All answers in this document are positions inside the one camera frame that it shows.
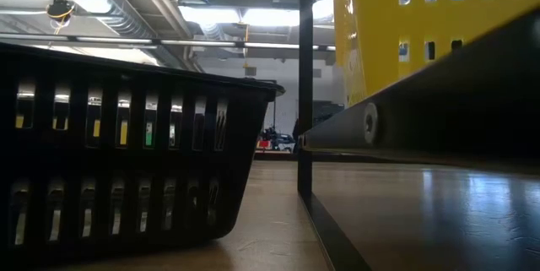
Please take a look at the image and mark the black shelf side frame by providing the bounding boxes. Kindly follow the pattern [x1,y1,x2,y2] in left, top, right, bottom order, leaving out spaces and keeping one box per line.
[296,0,373,271]

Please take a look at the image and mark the black background cabinet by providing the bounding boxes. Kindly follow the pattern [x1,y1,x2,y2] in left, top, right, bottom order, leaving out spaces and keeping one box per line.
[313,100,345,127]

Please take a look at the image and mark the yellow black cord reel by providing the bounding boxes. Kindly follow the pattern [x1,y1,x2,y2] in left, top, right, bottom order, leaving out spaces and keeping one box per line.
[45,0,77,35]

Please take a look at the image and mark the black metal table frame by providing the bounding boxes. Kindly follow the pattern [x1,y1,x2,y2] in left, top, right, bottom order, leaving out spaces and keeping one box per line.
[252,150,299,162]

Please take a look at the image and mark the black plastic basket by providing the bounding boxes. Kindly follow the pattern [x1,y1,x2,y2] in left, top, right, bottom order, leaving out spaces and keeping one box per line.
[0,41,287,263]

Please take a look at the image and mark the large silver ventilation duct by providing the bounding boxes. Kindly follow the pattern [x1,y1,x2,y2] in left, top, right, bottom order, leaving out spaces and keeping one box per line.
[29,0,203,73]

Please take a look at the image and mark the bright ceiling light panel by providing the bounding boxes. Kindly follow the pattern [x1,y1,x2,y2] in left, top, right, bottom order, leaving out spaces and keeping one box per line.
[176,4,300,28]

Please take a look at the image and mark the long ceiling light bar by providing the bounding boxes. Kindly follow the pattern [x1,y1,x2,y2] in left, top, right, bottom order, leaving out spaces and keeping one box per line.
[0,32,338,53]

